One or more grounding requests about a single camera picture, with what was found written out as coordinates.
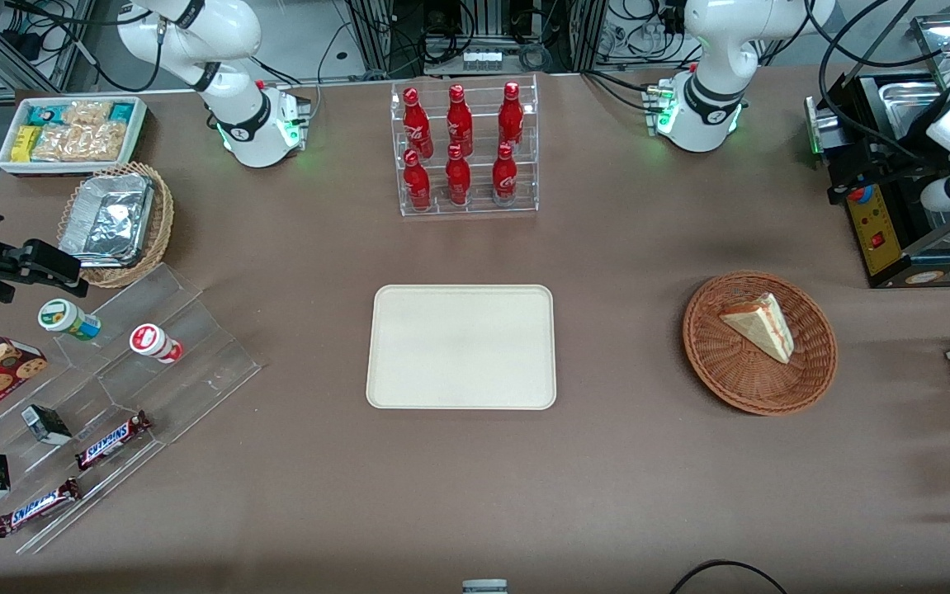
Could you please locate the triangular sandwich wedge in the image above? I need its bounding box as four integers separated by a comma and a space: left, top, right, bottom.
719, 292, 796, 365

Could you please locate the oval light wicker basket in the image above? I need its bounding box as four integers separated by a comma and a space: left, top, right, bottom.
56, 162, 176, 290

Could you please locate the round brown wicker basket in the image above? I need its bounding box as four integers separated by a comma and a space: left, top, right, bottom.
683, 271, 839, 416

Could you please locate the cream rectangular serving tray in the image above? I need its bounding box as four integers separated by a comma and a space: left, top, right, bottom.
366, 285, 557, 411

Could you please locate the green label yogurt cup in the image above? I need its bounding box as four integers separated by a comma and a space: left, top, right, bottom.
37, 299, 102, 342

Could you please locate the black food warmer machine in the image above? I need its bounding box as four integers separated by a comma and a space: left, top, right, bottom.
844, 12, 950, 290

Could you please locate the aluminium foil container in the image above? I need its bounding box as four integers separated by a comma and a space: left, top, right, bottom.
58, 172, 155, 269

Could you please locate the white snack bin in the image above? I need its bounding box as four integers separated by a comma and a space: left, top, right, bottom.
0, 95, 149, 178

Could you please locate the yellow snack pack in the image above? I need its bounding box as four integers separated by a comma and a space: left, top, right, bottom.
11, 125, 42, 163

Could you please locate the clear rice cracker bag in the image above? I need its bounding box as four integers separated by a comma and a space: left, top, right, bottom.
31, 124, 83, 163
78, 122, 127, 162
62, 100, 115, 126

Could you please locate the red label yogurt cup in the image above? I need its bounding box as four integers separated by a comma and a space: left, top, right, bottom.
129, 323, 185, 365

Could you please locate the clear acrylic stepped display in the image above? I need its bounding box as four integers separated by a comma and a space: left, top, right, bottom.
0, 262, 262, 555

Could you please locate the Snickers chocolate bar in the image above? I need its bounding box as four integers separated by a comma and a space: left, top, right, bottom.
0, 477, 82, 539
74, 410, 153, 472

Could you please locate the red cola bottle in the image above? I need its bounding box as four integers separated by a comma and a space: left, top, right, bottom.
447, 84, 474, 156
403, 87, 434, 159
492, 143, 518, 205
403, 149, 432, 211
499, 82, 524, 149
446, 145, 472, 206

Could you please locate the clear acrylic bottle rack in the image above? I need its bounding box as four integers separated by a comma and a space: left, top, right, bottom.
390, 74, 540, 218

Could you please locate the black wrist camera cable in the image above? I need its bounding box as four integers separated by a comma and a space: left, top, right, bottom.
805, 0, 938, 162

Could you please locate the black cable loop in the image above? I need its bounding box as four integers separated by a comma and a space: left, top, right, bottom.
669, 559, 789, 594

